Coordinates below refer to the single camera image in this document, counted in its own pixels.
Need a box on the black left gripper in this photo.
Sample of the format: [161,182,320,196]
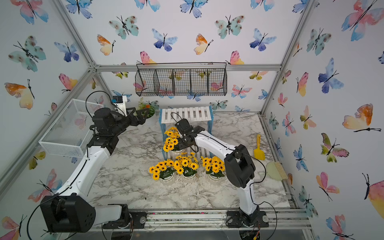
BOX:
[110,106,148,137]

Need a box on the sunflower pot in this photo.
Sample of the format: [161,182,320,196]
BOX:
[163,127,181,153]
[149,159,176,181]
[201,156,226,181]
[173,153,199,180]

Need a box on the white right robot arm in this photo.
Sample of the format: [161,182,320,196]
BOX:
[175,119,269,228]

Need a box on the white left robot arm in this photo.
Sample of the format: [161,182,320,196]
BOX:
[40,108,149,233]

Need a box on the orange flower green plant pot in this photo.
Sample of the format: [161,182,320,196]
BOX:
[138,98,159,119]

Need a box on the blue white wooden shelf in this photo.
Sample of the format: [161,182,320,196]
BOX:
[158,106,214,160]

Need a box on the yellow plastic garden shovel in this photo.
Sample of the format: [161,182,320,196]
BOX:
[254,134,266,161]

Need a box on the small hand brush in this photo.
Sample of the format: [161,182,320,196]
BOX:
[266,162,288,181]

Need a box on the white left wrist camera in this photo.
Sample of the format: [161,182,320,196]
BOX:
[112,95,128,116]

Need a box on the black wire wall basket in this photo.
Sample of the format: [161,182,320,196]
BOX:
[134,62,228,97]

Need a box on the white mesh wall basket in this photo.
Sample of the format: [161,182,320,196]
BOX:
[39,99,104,158]

